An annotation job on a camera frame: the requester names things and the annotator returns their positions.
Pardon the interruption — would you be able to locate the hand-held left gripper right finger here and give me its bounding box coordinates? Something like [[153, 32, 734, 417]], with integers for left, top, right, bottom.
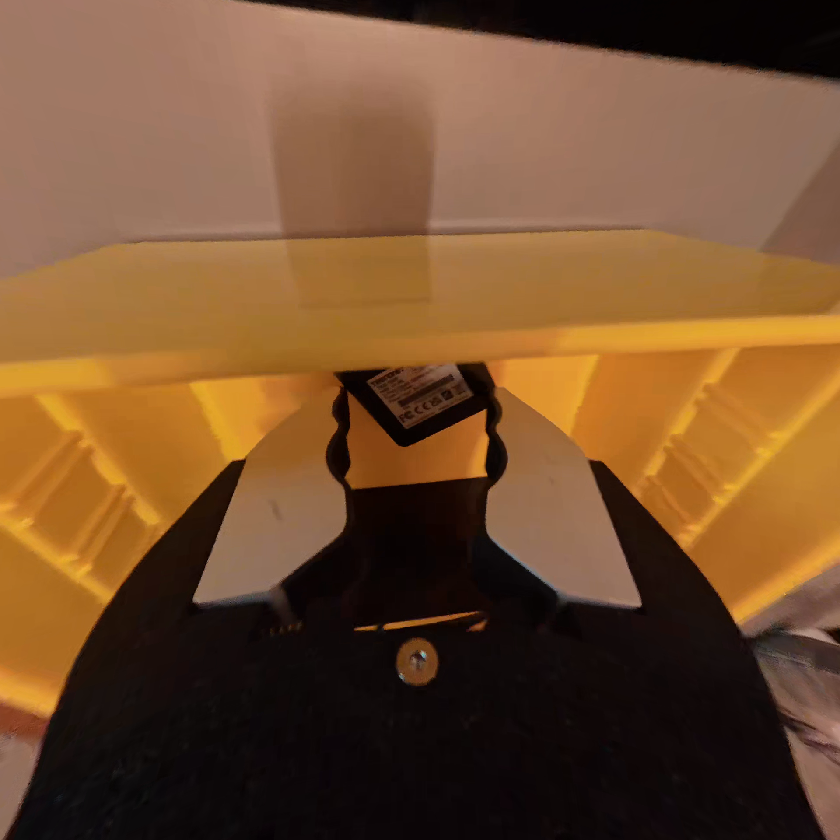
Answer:
[[482, 386, 644, 610]]

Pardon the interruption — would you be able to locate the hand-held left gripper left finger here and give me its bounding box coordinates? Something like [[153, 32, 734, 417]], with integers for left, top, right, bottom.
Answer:
[[192, 386, 355, 608]]

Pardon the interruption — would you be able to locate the black network switch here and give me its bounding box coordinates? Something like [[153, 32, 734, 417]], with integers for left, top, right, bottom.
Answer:
[[335, 363, 493, 447]]

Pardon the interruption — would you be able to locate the yellow plastic bin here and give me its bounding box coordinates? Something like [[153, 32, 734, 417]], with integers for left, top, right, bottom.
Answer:
[[0, 228, 840, 716]]

